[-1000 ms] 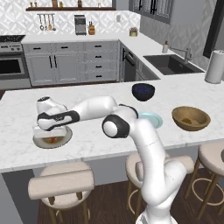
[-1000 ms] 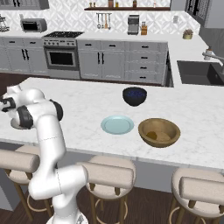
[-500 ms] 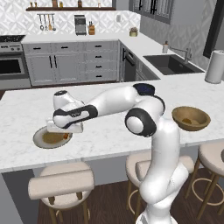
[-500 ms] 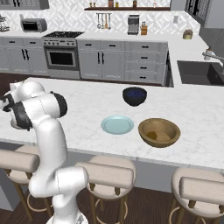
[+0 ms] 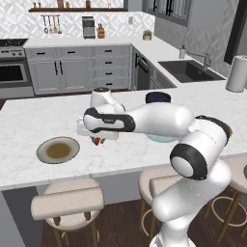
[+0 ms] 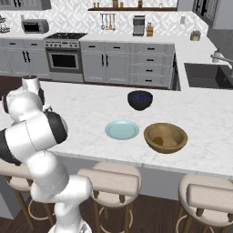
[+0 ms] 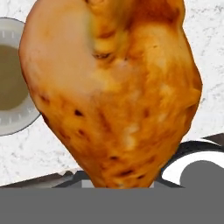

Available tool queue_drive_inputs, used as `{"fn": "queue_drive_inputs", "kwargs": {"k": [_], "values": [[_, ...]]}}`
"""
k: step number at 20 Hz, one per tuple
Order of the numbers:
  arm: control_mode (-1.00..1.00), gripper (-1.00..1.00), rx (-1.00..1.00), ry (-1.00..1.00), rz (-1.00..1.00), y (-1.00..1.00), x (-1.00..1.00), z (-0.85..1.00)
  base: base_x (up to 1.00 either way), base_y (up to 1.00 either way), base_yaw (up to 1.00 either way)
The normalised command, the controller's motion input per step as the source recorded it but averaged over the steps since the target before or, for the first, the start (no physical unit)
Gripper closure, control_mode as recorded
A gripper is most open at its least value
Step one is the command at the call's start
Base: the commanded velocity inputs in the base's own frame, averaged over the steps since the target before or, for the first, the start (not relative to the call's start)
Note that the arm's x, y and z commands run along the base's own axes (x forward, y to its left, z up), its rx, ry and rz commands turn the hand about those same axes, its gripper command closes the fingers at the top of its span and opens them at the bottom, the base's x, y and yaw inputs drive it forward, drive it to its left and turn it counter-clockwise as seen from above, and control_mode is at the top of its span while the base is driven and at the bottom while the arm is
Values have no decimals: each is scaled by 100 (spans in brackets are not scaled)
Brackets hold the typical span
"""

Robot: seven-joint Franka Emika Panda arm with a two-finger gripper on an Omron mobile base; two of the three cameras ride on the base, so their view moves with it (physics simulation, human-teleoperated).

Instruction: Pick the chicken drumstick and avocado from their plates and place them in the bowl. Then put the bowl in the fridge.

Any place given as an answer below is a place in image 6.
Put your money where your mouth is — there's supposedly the black bowl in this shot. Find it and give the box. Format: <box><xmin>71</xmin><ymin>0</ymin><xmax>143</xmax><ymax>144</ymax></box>
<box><xmin>127</xmin><ymin>90</ymin><xmax>154</xmax><ymax>112</ymax></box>

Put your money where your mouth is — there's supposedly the brown avocado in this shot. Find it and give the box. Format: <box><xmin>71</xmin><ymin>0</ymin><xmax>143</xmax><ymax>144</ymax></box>
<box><xmin>151</xmin><ymin>136</ymin><xmax>165</xmax><ymax>146</ymax></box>

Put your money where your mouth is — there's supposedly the tan chicken drumstick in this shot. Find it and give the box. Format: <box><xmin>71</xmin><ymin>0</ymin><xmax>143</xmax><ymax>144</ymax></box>
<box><xmin>164</xmin><ymin>137</ymin><xmax>179</xmax><ymax>148</ymax></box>

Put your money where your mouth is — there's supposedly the wooden bowl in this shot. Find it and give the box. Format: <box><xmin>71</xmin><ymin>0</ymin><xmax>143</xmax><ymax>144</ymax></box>
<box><xmin>143</xmin><ymin>122</ymin><xmax>188</xmax><ymax>155</ymax></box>

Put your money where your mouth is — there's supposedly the light blue plate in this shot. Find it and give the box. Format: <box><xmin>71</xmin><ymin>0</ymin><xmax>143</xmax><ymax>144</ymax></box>
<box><xmin>104</xmin><ymin>119</ymin><xmax>140</xmax><ymax>141</ymax></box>

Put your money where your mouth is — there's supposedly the grey cupboards and drawers run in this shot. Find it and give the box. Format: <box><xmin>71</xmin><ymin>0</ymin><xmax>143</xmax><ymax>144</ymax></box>
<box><xmin>80</xmin><ymin>40</ymin><xmax>177</xmax><ymax>91</ymax></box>

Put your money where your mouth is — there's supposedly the beige cushioned bar stool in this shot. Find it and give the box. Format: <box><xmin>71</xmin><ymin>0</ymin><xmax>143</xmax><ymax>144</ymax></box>
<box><xmin>176</xmin><ymin>174</ymin><xmax>233</xmax><ymax>233</ymax></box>
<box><xmin>76</xmin><ymin>161</ymin><xmax>143</xmax><ymax>233</ymax></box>
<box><xmin>0</xmin><ymin>158</ymin><xmax>56</xmax><ymax>230</ymax></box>

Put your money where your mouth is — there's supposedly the wooden knife block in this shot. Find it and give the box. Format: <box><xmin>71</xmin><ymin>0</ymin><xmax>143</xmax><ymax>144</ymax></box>
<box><xmin>146</xmin><ymin>22</ymin><xmax>155</xmax><ymax>37</ymax></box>

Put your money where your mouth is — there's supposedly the silver coffee machine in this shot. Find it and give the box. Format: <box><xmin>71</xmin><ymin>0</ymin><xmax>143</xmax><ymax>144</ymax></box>
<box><xmin>132</xmin><ymin>15</ymin><xmax>147</xmax><ymax>37</ymax></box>

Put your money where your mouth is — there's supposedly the black gas hob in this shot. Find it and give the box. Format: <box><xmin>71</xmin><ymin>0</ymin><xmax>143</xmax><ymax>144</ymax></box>
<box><xmin>45</xmin><ymin>32</ymin><xmax>89</xmax><ymax>41</ymax></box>

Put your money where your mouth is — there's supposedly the dark sink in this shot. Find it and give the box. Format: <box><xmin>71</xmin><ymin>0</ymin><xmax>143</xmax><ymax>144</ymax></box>
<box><xmin>184</xmin><ymin>62</ymin><xmax>233</xmax><ymax>90</ymax></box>

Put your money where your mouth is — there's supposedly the potted plant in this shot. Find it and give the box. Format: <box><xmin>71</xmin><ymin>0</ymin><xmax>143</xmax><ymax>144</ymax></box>
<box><xmin>189</xmin><ymin>29</ymin><xmax>202</xmax><ymax>42</ymax></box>

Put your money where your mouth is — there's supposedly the grey base cupboards run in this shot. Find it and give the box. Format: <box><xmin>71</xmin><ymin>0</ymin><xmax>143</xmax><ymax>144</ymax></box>
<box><xmin>0</xmin><ymin>38</ymin><xmax>51</xmax><ymax>80</ymax></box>

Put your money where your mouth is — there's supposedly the silver tap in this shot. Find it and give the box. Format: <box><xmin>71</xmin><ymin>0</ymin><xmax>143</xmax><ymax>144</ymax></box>
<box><xmin>210</xmin><ymin>49</ymin><xmax>233</xmax><ymax>78</ymax></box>

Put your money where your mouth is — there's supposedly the silver toaster oven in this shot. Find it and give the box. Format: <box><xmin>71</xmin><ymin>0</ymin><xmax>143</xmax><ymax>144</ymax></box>
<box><xmin>20</xmin><ymin>18</ymin><xmax>50</xmax><ymax>35</ymax></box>

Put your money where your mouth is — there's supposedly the brown wooden wall shelf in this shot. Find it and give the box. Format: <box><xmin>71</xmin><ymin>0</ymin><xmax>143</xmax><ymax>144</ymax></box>
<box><xmin>87</xmin><ymin>6</ymin><xmax>178</xmax><ymax>13</ymax></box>

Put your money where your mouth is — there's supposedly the dark glass wall cupboard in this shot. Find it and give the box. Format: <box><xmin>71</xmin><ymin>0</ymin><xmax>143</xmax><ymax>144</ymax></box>
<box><xmin>192</xmin><ymin>0</ymin><xmax>233</xmax><ymax>30</ymax></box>

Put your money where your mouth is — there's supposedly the grey wall cupboard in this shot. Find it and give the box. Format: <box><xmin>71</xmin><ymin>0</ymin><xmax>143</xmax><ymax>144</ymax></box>
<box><xmin>0</xmin><ymin>0</ymin><xmax>53</xmax><ymax>12</ymax></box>

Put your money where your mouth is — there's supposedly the wire stand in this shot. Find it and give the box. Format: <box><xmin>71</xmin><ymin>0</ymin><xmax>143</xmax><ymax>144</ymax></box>
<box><xmin>0</xmin><ymin>16</ymin><xmax>11</xmax><ymax>34</ymax></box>

